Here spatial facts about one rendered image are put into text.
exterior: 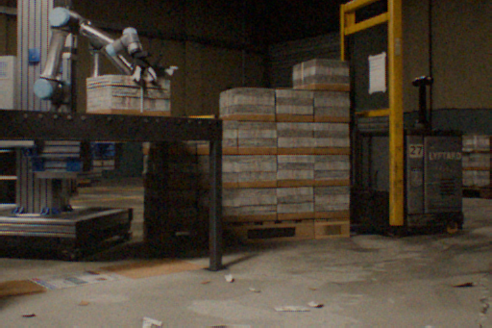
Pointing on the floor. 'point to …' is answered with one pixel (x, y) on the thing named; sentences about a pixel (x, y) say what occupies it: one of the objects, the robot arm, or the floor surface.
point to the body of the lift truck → (420, 175)
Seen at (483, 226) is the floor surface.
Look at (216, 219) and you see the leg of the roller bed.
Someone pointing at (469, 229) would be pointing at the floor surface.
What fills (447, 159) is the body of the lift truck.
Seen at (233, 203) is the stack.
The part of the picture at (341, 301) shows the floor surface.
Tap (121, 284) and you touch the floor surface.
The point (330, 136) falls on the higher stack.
